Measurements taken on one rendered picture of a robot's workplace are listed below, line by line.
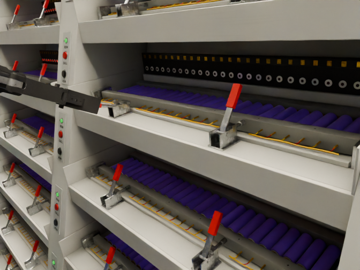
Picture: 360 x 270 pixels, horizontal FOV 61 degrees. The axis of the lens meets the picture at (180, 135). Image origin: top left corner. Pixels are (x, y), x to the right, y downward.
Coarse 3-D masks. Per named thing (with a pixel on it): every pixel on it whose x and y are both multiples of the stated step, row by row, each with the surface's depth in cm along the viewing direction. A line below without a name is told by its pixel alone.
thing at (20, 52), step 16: (0, 0) 117; (16, 0) 120; (32, 0) 124; (0, 16) 118; (0, 48) 120; (16, 48) 124; (32, 48) 128; (0, 64) 121; (0, 96) 123; (0, 112) 124; (0, 160) 128; (0, 192) 130; (0, 240) 134
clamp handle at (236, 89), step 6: (234, 84) 43; (240, 84) 42; (234, 90) 43; (240, 90) 43; (234, 96) 43; (228, 102) 43; (234, 102) 42; (228, 108) 43; (234, 108) 43; (228, 114) 43; (222, 120) 43; (228, 120) 42; (222, 126) 43
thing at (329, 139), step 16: (112, 96) 70; (128, 96) 66; (144, 96) 64; (160, 112) 57; (176, 112) 56; (192, 112) 53; (208, 112) 50; (224, 112) 49; (240, 128) 47; (256, 128) 45; (272, 128) 43; (288, 128) 41; (304, 128) 40; (320, 128) 39; (304, 144) 40; (320, 144) 39; (336, 144) 37; (352, 144) 36
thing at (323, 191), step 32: (96, 96) 73; (288, 96) 52; (320, 96) 48; (352, 96) 45; (96, 128) 66; (128, 128) 56; (160, 128) 52; (192, 128) 51; (192, 160) 46; (224, 160) 41; (256, 160) 38; (288, 160) 37; (352, 160) 34; (256, 192) 39; (288, 192) 35; (320, 192) 32; (352, 192) 29
